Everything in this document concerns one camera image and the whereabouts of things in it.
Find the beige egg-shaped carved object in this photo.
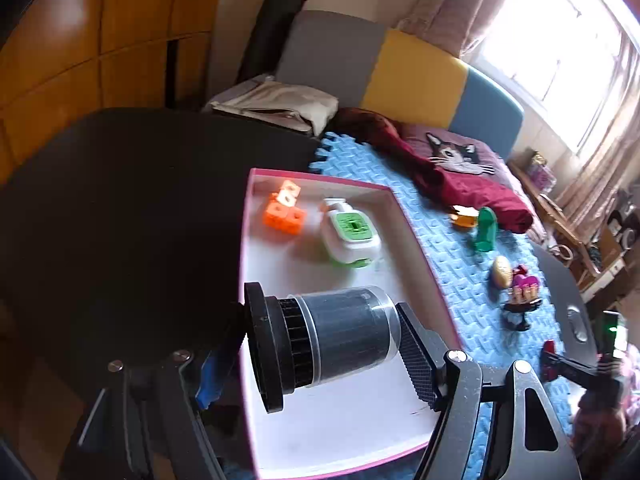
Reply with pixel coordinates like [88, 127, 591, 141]
[491, 255, 514, 289]

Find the cat print pillow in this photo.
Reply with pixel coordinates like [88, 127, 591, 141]
[400, 122, 506, 181]

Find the grey yellow blue headboard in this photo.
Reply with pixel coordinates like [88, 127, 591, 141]
[275, 10, 525, 161]

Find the blue foam puzzle mat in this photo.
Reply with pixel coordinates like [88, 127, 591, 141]
[308, 131, 576, 480]

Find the person's right forearm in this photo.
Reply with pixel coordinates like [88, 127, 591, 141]
[572, 392, 632, 463]

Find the pink storage box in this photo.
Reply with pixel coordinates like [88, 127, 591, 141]
[525, 150, 558, 193]

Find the maroon red cloth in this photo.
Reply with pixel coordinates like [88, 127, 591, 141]
[390, 130, 533, 233]

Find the rust brown cloth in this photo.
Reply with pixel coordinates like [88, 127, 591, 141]
[332, 107, 416, 161]

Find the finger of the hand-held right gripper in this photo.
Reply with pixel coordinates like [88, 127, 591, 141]
[542, 350, 601, 386]

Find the orange cube block toy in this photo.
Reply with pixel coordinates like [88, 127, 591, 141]
[262, 180, 307, 235]

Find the black rolled mat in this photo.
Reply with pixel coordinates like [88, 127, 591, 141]
[236, 0, 307, 85]

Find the pink plastic toy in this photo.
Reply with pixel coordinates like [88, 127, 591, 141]
[502, 264, 544, 332]

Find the pink curtain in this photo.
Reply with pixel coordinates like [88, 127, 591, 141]
[397, 0, 533, 58]

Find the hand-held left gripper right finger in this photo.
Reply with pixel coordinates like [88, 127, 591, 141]
[395, 302, 583, 480]

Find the green and white plastic toy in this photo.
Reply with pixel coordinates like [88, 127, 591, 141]
[320, 198, 382, 269]

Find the black cylinder with clear cover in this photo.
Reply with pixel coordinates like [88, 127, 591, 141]
[243, 281, 402, 413]

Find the window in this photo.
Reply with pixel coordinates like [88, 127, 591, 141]
[470, 0, 631, 156]

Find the white cloth bag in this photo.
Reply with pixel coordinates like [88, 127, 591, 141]
[207, 74, 340, 137]

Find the small orange yellow toy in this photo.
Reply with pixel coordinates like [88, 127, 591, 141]
[447, 205, 478, 230]

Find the wooden wardrobe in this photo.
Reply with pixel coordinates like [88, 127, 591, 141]
[0, 0, 231, 181]

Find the white tray with pink rim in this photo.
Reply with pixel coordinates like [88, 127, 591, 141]
[239, 168, 463, 480]

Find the wooden side desk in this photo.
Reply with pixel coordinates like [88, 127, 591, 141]
[507, 160, 626, 291]

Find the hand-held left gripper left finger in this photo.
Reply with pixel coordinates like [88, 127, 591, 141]
[75, 304, 251, 480]

